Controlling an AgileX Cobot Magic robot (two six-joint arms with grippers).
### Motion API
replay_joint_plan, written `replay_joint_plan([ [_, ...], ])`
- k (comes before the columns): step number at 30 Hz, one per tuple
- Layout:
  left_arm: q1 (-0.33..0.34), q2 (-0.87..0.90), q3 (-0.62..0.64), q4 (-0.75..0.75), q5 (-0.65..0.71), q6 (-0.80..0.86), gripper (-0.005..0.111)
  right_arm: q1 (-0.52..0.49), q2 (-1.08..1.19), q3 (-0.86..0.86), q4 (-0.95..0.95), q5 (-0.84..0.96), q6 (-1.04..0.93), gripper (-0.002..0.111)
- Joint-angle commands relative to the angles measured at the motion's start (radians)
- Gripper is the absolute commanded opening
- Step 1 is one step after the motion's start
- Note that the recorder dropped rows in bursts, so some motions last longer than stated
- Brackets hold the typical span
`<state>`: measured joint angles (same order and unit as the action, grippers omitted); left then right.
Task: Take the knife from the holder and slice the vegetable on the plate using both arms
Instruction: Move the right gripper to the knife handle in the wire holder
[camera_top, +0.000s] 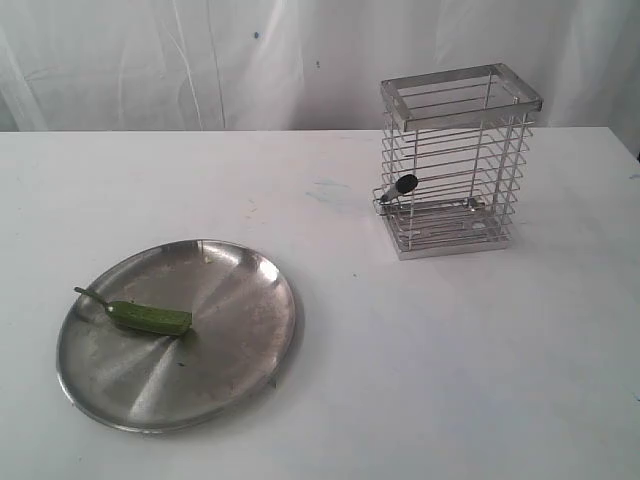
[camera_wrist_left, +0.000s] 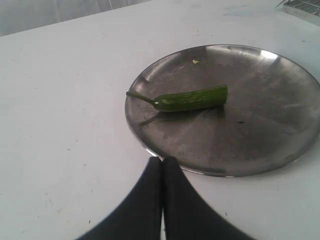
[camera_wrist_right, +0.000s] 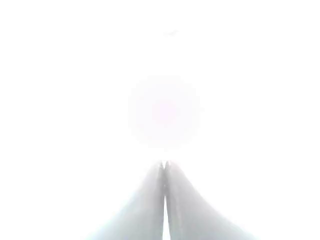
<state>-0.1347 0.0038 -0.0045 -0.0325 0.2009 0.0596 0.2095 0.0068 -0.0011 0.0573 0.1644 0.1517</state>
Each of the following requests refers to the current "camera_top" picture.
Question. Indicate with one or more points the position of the green cucumber with stem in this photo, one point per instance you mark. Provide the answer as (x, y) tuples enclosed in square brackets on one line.
[(141, 317)]

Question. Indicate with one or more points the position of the black kitchen knife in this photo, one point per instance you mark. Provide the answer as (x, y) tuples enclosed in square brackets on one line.
[(404, 185)]

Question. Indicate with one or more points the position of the white backdrop curtain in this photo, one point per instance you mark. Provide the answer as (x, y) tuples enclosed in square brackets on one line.
[(277, 65)]

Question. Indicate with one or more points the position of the wire metal utensil holder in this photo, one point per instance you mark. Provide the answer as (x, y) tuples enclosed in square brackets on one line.
[(463, 134)]

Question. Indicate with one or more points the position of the round stainless steel plate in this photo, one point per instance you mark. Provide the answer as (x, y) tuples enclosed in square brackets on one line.
[(245, 317)]

